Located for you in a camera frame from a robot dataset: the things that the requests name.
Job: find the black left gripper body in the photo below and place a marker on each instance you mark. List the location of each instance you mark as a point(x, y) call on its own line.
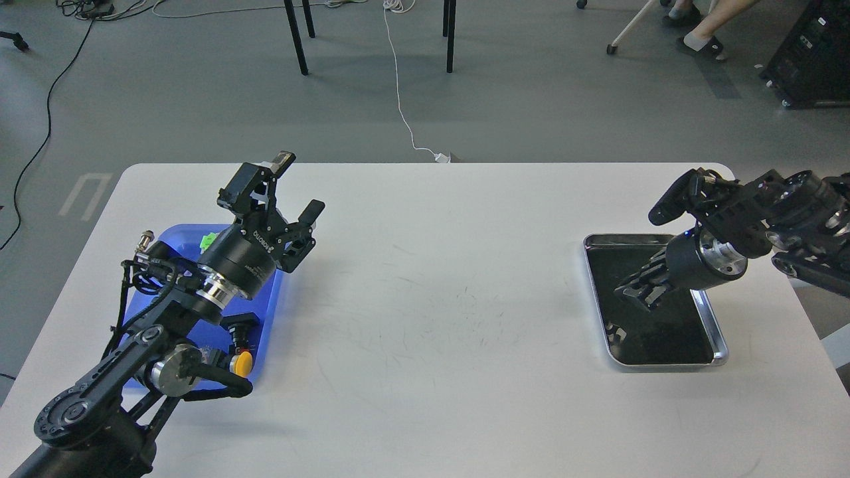
point(248, 261)

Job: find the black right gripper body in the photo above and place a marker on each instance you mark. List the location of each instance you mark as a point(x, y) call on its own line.
point(697, 260)

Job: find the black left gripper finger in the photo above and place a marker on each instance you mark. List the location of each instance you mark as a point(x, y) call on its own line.
point(297, 237)
point(251, 194)

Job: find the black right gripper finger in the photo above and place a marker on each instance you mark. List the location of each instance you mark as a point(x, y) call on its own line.
point(654, 271)
point(649, 296)

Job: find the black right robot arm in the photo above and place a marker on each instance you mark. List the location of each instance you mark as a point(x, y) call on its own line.
point(800, 220)

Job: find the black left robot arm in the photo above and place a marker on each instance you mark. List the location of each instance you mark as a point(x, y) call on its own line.
point(172, 341)

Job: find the light green plastic part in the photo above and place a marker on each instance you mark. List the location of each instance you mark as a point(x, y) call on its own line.
point(207, 240)

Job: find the silver metal tray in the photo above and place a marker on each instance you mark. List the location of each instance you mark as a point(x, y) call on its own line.
point(682, 333)

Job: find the blue plastic tray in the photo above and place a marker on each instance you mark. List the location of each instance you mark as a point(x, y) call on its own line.
point(172, 245)

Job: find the white chair base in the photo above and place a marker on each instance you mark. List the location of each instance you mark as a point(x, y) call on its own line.
point(612, 47)

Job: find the black equipment case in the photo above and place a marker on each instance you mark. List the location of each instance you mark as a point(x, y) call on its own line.
point(811, 66)

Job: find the person in blue jeans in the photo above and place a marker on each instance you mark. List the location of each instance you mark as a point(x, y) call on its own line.
point(701, 41)

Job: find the yellow push button switch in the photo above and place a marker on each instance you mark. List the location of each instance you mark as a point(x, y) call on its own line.
point(240, 363)

